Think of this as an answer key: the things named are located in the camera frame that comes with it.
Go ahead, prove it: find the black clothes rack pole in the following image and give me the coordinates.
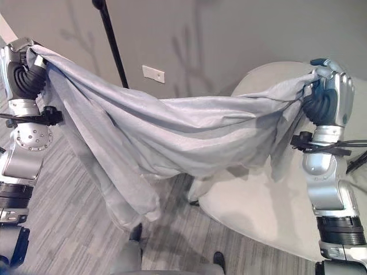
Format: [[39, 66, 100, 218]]
[[91, 0, 130, 89]]

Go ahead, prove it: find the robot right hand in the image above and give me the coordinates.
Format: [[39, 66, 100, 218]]
[[301, 58, 356, 127]]

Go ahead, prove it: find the light grey garment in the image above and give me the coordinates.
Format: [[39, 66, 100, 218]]
[[27, 45, 321, 233]]

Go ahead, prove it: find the white wall outlet plate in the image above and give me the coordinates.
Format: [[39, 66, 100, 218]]
[[142, 65, 166, 84]]

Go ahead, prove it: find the dark robot foot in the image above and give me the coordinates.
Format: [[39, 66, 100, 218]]
[[128, 222, 143, 242], [213, 251, 226, 275]]

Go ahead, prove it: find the light grey sofa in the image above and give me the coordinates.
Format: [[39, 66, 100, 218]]
[[188, 61, 367, 263]]

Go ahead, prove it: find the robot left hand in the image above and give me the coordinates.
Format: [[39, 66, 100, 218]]
[[0, 37, 48, 101]]

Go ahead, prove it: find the silver robot leg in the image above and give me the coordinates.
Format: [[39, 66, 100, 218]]
[[110, 239, 144, 275]]

